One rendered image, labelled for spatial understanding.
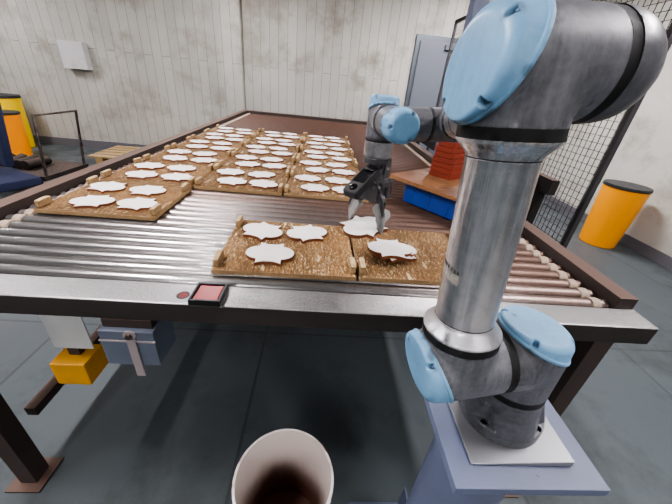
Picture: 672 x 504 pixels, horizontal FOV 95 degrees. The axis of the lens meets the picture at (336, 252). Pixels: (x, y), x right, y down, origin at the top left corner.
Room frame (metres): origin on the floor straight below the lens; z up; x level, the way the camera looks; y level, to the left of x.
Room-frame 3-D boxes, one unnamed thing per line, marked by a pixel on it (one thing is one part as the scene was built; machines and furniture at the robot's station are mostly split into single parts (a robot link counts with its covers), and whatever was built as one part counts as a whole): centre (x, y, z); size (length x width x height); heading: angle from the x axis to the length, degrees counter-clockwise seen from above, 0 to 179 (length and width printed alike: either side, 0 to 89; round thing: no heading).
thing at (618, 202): (3.51, -3.15, 0.36); 0.44 x 0.44 x 0.71
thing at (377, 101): (0.86, -0.08, 1.35); 0.09 x 0.08 x 0.11; 13
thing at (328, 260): (0.90, 0.15, 0.93); 0.41 x 0.35 x 0.02; 96
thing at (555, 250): (2.77, -0.71, 0.90); 4.04 x 0.06 x 0.10; 5
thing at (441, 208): (1.51, -0.52, 0.97); 0.31 x 0.31 x 0.10; 43
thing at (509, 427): (0.40, -0.35, 0.93); 0.15 x 0.15 x 0.10
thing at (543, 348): (0.40, -0.34, 1.05); 0.13 x 0.12 x 0.14; 103
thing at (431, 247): (0.94, -0.26, 0.93); 0.41 x 0.35 x 0.02; 95
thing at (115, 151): (4.99, 3.27, 0.06); 1.26 x 0.86 x 0.11; 95
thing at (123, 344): (0.59, 0.51, 0.77); 0.14 x 0.11 x 0.18; 95
